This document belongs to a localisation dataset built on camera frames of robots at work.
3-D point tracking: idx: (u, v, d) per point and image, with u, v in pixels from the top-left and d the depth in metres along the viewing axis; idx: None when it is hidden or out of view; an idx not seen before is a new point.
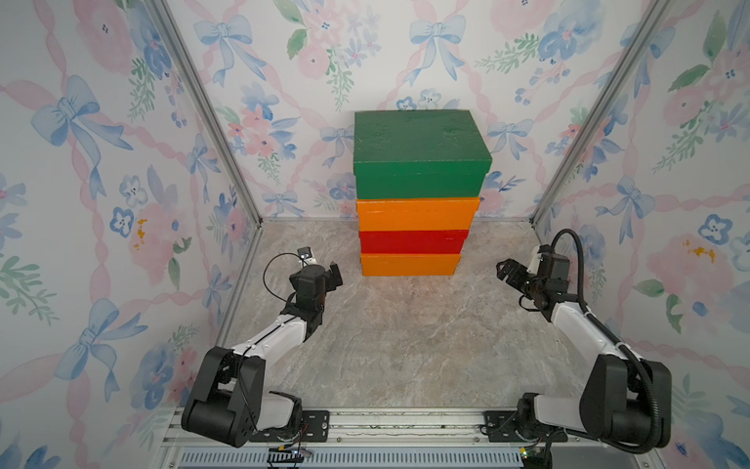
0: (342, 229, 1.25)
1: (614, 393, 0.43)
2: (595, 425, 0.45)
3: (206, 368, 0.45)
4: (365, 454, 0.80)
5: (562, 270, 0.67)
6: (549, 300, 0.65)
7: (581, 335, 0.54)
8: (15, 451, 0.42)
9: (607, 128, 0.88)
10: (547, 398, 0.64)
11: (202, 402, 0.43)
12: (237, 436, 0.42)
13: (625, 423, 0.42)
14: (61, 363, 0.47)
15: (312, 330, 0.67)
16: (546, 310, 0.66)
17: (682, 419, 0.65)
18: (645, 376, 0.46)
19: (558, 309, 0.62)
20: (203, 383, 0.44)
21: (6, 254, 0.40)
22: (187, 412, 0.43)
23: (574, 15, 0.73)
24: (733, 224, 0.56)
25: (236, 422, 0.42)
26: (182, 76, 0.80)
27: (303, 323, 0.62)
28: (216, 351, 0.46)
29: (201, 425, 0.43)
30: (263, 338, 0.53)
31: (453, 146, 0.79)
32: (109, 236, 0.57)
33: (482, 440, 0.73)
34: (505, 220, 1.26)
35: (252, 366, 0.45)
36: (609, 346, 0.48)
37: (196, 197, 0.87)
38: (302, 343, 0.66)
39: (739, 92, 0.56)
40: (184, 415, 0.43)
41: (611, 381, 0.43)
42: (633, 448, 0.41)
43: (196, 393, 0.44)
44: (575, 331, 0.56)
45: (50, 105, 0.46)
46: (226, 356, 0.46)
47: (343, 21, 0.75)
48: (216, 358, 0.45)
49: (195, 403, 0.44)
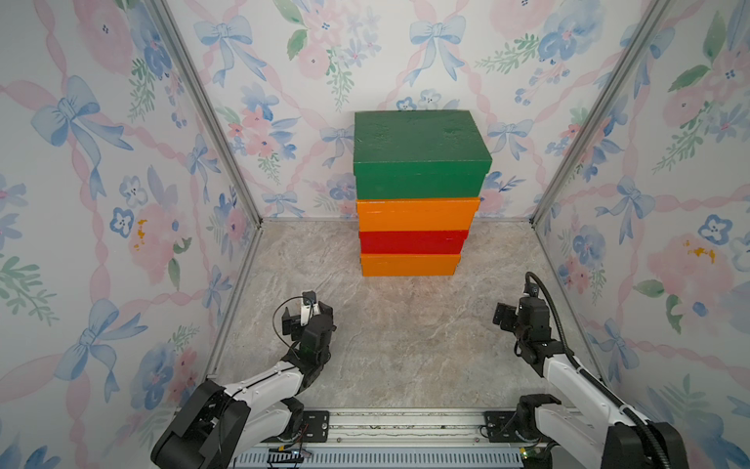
0: (342, 229, 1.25)
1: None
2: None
3: (194, 403, 0.45)
4: (364, 454, 0.80)
5: (542, 319, 0.66)
6: (537, 355, 0.63)
7: (580, 398, 0.53)
8: (15, 452, 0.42)
9: (607, 128, 0.88)
10: (550, 413, 0.62)
11: (177, 436, 0.43)
12: None
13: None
14: (61, 363, 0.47)
15: (306, 385, 0.66)
16: (537, 364, 0.64)
17: (682, 419, 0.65)
18: (656, 446, 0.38)
19: (549, 366, 0.60)
20: (186, 417, 0.44)
21: (6, 254, 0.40)
22: (159, 444, 0.43)
23: (574, 15, 0.73)
24: (733, 224, 0.56)
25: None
26: (182, 76, 0.80)
27: (299, 376, 0.61)
28: (208, 386, 0.46)
29: (168, 462, 0.42)
30: (255, 383, 0.52)
31: (454, 145, 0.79)
32: (109, 235, 0.57)
33: (482, 440, 0.73)
34: (505, 220, 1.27)
35: (236, 411, 0.44)
36: (614, 409, 0.46)
37: (196, 197, 0.87)
38: (293, 395, 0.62)
39: (739, 93, 0.56)
40: (155, 446, 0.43)
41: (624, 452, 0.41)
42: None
43: (176, 424, 0.44)
44: (573, 392, 0.54)
45: (50, 105, 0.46)
46: (216, 393, 0.48)
47: (343, 22, 0.75)
48: (206, 391, 0.46)
49: (170, 436, 0.43)
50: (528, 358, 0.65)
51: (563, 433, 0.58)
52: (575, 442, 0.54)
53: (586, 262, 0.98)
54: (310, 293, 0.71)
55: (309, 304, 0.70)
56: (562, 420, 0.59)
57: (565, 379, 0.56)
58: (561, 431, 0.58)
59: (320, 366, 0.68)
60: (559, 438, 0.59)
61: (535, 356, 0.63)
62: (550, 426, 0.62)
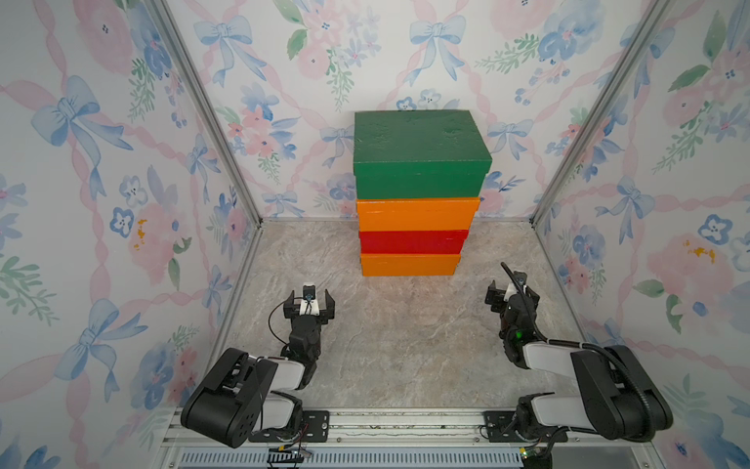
0: (342, 229, 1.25)
1: (602, 378, 0.46)
2: (610, 430, 0.44)
3: (224, 362, 0.49)
4: (365, 454, 0.80)
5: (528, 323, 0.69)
6: (519, 354, 0.69)
7: (554, 357, 0.59)
8: (15, 452, 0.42)
9: (607, 128, 0.88)
10: (545, 399, 0.64)
11: (210, 391, 0.45)
12: (233, 436, 0.42)
13: (638, 417, 0.43)
14: (61, 363, 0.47)
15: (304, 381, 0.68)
16: (519, 362, 0.70)
17: (682, 419, 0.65)
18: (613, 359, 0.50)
19: (526, 352, 0.67)
20: (215, 376, 0.47)
21: (6, 255, 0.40)
22: (194, 397, 0.45)
23: (574, 15, 0.73)
24: (733, 225, 0.56)
25: (235, 420, 0.43)
26: (182, 76, 0.80)
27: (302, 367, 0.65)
28: (232, 352, 0.50)
29: (199, 422, 0.43)
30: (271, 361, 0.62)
31: (454, 145, 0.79)
32: (109, 236, 0.57)
33: (482, 440, 0.73)
34: (505, 220, 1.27)
35: (267, 366, 0.48)
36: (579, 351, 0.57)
37: (196, 197, 0.87)
38: (294, 388, 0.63)
39: (739, 93, 0.56)
40: (187, 405, 0.44)
41: (592, 369, 0.47)
42: (648, 439, 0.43)
43: (207, 381, 0.46)
44: (546, 360, 0.61)
45: (49, 105, 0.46)
46: (240, 357, 0.49)
47: (343, 22, 0.75)
48: (233, 355, 0.49)
49: (203, 391, 0.46)
50: (511, 356, 0.71)
51: (562, 414, 0.58)
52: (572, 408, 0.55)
53: (586, 262, 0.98)
54: (309, 289, 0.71)
55: (308, 300, 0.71)
56: (556, 396, 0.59)
57: (539, 353, 0.63)
58: (559, 405, 0.59)
59: (313, 364, 0.70)
60: (559, 416, 0.59)
61: (517, 354, 0.69)
62: (549, 414, 0.62)
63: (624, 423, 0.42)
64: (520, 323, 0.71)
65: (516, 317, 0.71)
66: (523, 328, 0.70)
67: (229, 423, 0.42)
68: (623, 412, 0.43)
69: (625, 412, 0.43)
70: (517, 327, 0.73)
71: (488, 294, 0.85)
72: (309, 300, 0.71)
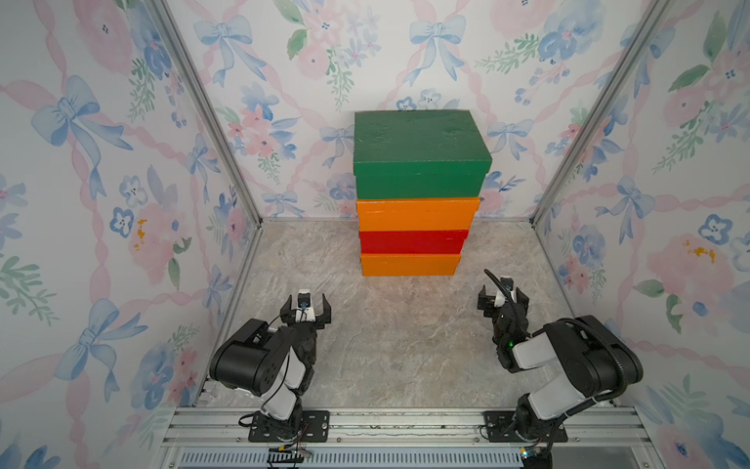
0: (342, 229, 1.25)
1: (573, 341, 0.50)
2: (586, 388, 0.48)
3: (247, 326, 0.54)
4: (365, 454, 0.80)
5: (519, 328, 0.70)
6: (512, 360, 0.72)
7: (537, 345, 0.63)
8: (15, 452, 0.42)
9: (607, 128, 0.88)
10: (541, 391, 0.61)
11: (239, 343, 0.52)
12: (262, 383, 0.46)
13: (610, 372, 0.46)
14: (62, 363, 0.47)
15: (304, 387, 0.70)
16: (512, 368, 0.73)
17: (682, 419, 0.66)
18: (583, 324, 0.56)
19: (518, 354, 0.70)
20: (243, 334, 0.52)
21: (6, 255, 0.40)
22: (226, 344, 0.50)
23: (574, 15, 0.73)
24: (733, 225, 0.56)
25: (262, 368, 0.46)
26: (182, 76, 0.80)
27: (301, 370, 0.67)
28: (254, 321, 0.56)
29: (228, 372, 0.47)
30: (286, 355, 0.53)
31: (454, 146, 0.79)
32: (109, 236, 0.57)
33: (482, 440, 0.73)
34: (505, 220, 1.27)
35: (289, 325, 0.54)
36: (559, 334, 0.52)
37: (196, 197, 0.87)
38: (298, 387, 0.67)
39: (739, 93, 0.56)
40: (216, 355, 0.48)
41: (565, 336, 0.51)
42: (623, 392, 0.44)
43: (234, 337, 0.51)
44: (532, 351, 0.65)
45: (50, 105, 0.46)
46: (262, 326, 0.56)
47: (343, 21, 0.75)
48: (255, 324, 0.55)
49: (233, 342, 0.50)
50: (504, 362, 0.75)
51: (557, 401, 0.59)
52: (565, 397, 0.56)
53: (586, 262, 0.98)
54: (304, 297, 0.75)
55: (302, 308, 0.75)
56: (546, 385, 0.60)
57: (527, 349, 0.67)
58: (552, 393, 0.60)
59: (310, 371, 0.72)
60: (555, 406, 0.60)
61: (510, 361, 0.72)
62: (546, 405, 0.62)
63: (599, 377, 0.46)
64: (513, 331, 0.73)
65: (510, 323, 0.73)
66: (517, 334, 0.71)
67: (256, 371, 0.46)
68: (598, 367, 0.46)
69: (599, 367, 0.46)
70: (510, 334, 0.75)
71: (479, 301, 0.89)
72: (301, 307, 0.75)
